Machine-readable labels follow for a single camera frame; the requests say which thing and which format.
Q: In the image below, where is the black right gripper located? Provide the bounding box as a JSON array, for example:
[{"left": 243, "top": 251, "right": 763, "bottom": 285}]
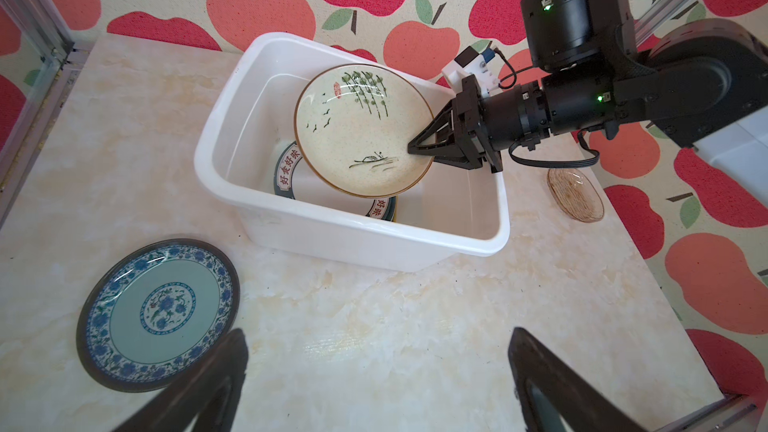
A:
[{"left": 407, "top": 0, "right": 643, "bottom": 172}]

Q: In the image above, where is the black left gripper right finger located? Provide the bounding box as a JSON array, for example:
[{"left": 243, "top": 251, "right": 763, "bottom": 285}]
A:
[{"left": 508, "top": 327, "right": 643, "bottom": 431}]

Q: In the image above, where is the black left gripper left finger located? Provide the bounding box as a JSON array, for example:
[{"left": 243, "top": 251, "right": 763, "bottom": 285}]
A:
[{"left": 117, "top": 329, "right": 249, "bottom": 431}]

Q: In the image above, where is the cream plate with plant drawing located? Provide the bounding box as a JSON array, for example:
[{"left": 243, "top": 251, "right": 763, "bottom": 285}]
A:
[{"left": 294, "top": 64, "right": 434, "bottom": 198}]

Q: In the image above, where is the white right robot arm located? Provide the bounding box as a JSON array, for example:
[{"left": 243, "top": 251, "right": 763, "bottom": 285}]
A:
[{"left": 407, "top": 0, "right": 767, "bottom": 202}]

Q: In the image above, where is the white plastic bin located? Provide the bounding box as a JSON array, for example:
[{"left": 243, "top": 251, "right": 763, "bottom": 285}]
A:
[{"left": 194, "top": 32, "right": 510, "bottom": 272}]

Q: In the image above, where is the blue floral green plate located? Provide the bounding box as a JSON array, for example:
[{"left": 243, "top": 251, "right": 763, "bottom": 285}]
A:
[{"left": 76, "top": 238, "right": 241, "bottom": 393}]

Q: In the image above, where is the beige speckled plate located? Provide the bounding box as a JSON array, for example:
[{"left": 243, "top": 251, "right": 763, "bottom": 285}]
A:
[{"left": 547, "top": 168, "right": 605, "bottom": 223}]

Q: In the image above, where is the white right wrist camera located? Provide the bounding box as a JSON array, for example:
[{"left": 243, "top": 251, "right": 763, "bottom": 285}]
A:
[{"left": 441, "top": 46, "right": 500, "bottom": 97}]

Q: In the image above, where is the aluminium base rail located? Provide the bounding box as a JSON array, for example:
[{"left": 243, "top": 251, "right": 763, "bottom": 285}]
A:
[{"left": 658, "top": 395, "right": 762, "bottom": 432}]

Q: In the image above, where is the left aluminium frame post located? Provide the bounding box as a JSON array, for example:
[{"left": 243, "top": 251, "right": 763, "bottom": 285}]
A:
[{"left": 1, "top": 0, "right": 74, "bottom": 65}]

